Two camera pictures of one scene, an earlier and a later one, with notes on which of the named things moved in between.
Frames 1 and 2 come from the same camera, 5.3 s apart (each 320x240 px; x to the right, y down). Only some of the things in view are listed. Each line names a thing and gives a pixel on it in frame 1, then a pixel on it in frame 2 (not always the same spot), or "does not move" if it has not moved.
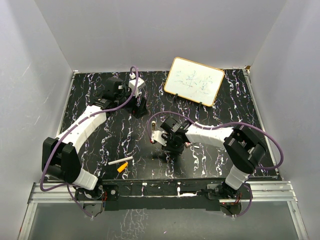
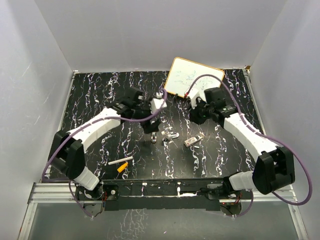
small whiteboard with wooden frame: (197, 82) does not move
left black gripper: (139, 111) -> (149, 127)
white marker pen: (123, 159) does not move
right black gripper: (168, 148) -> (193, 115)
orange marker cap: (122, 167) does not move
